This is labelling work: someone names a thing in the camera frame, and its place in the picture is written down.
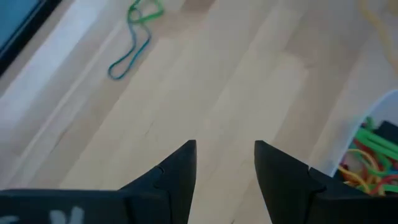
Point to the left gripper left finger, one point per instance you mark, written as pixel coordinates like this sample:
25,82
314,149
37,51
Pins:
155,199

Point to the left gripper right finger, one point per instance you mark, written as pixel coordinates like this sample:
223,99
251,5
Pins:
295,199

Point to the yellow rubber band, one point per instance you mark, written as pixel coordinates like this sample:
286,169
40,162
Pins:
377,25
357,152

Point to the red rubber band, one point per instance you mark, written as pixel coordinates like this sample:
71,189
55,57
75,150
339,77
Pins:
385,180

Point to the black rectangular block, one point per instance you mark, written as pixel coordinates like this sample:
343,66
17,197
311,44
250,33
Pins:
388,130

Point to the long blue-green rubber band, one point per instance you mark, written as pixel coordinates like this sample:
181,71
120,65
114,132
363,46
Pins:
134,34

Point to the clear plastic bin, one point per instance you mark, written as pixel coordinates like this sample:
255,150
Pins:
342,146

